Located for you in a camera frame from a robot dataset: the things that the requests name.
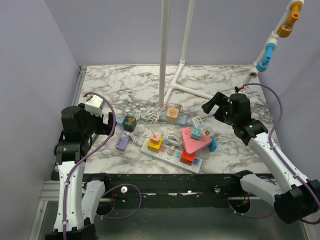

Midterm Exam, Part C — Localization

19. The pink charger plug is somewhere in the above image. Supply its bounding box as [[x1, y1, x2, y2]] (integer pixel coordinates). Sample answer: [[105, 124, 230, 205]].
[[150, 133, 161, 145]]

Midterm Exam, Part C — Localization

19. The white cartoon cube adapter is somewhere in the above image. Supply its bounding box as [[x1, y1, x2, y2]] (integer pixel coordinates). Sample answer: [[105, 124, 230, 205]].
[[200, 126, 215, 137]]

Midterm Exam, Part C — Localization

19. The red cube socket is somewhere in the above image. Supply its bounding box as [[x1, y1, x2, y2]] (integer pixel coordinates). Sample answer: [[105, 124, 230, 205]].
[[179, 150, 196, 166]]

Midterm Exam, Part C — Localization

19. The orange pipe fitting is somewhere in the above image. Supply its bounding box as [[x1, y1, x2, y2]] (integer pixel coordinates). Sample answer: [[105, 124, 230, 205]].
[[277, 2, 302, 38]]

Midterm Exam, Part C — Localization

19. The white multicolour power strip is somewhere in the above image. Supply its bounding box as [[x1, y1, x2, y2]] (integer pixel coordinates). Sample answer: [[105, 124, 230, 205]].
[[140, 139, 203, 174]]

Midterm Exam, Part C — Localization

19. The pink charger cable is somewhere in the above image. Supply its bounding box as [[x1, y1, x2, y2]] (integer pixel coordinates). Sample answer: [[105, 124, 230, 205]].
[[148, 103, 185, 137]]

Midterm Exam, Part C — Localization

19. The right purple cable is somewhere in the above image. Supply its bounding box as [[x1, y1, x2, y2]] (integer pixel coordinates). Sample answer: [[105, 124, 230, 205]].
[[234, 83, 320, 225]]

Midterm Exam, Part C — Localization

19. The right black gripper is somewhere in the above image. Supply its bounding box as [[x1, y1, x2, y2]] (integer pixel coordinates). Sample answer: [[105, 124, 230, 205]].
[[202, 91, 238, 126]]

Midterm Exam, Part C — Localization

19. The blue plug adapter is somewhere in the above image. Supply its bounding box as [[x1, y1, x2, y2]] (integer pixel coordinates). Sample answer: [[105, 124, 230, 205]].
[[207, 137, 217, 153]]

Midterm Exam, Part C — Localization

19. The yellow cube socket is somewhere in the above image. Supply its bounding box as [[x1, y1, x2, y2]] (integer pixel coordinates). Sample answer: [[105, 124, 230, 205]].
[[147, 137, 163, 153]]

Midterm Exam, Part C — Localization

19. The white coiled cable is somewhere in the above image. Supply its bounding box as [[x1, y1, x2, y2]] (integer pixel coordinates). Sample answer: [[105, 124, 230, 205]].
[[126, 99, 166, 126]]

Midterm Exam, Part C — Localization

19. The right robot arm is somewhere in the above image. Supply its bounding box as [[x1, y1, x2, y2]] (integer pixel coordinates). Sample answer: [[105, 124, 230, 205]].
[[201, 92, 320, 224]]

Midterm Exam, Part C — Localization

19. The blue pipe fitting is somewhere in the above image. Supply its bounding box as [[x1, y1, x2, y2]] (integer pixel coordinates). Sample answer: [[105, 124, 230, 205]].
[[256, 43, 276, 72]]

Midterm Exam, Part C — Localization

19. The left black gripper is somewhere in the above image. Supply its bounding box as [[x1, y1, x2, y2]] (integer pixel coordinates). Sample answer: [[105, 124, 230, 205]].
[[80, 103, 117, 138]]

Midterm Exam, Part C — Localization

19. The white USB charger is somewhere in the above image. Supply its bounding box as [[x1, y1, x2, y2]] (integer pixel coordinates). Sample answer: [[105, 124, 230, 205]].
[[191, 116, 205, 130]]

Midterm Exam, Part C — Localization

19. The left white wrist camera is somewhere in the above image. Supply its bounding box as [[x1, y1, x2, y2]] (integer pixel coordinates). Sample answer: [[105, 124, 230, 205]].
[[84, 95, 104, 118]]

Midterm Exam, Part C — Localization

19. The dark green cube socket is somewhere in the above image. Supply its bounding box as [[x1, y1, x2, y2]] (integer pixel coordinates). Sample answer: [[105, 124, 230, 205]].
[[122, 115, 137, 133]]

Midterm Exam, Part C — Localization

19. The teal plug adapter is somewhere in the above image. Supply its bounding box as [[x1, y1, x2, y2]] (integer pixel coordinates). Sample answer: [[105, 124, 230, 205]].
[[191, 128, 202, 141]]

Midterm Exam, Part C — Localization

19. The black metal base rail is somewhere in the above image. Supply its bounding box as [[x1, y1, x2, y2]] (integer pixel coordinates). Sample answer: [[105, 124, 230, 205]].
[[51, 169, 276, 210]]

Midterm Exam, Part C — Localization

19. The white PVC pipe frame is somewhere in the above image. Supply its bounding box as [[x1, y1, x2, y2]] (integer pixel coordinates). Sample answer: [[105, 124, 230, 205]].
[[159, 0, 305, 107]]

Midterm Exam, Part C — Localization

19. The pink triangular power strip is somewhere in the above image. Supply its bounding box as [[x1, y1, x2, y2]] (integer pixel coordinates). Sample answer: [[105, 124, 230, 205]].
[[180, 127, 212, 156]]

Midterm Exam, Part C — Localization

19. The wooden cube socket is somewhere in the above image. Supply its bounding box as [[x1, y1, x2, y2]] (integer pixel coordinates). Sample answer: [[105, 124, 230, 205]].
[[166, 107, 180, 123]]

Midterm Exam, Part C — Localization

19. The purple USB power strip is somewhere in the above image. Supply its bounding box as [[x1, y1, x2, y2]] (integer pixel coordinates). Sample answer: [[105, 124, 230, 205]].
[[115, 131, 131, 152]]

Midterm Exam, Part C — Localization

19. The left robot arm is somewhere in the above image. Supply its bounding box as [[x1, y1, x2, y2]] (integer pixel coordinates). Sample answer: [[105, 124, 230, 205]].
[[45, 103, 117, 240]]

